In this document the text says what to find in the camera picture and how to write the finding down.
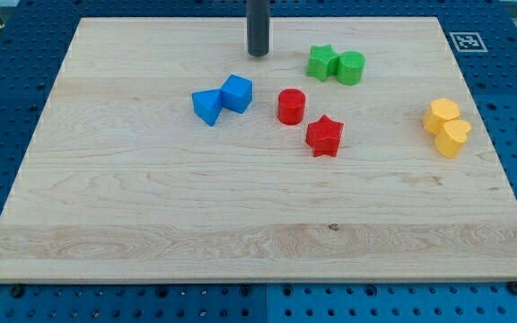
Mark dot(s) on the yellow heart block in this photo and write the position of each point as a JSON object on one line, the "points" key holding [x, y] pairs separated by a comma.
{"points": [[451, 138]]}

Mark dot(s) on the green cylinder block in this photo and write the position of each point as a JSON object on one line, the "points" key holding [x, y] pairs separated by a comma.
{"points": [[350, 68]]}

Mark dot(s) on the green star block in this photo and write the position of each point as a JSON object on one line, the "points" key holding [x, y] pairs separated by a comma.
{"points": [[322, 63]]}

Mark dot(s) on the red star block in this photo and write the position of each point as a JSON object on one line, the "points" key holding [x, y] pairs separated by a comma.
{"points": [[324, 136]]}

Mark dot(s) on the blue cube block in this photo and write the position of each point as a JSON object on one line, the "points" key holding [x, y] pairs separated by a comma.
{"points": [[236, 93]]}

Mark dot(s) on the blue triangle block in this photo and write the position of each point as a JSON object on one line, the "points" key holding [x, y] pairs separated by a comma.
{"points": [[207, 105]]}

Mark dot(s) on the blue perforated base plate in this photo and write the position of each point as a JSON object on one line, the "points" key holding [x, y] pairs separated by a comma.
{"points": [[33, 44]]}

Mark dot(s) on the white fiducial marker tag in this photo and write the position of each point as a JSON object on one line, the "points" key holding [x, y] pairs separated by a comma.
{"points": [[468, 42]]}

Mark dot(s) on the light wooden board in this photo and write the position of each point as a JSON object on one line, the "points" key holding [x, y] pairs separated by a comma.
{"points": [[123, 183]]}

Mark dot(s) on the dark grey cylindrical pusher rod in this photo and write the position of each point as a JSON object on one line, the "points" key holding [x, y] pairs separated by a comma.
{"points": [[258, 27]]}

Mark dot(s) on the red cylinder block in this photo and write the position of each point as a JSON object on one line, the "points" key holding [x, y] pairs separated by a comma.
{"points": [[290, 106]]}

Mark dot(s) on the yellow hexagon block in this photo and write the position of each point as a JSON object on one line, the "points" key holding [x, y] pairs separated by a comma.
{"points": [[439, 112]]}

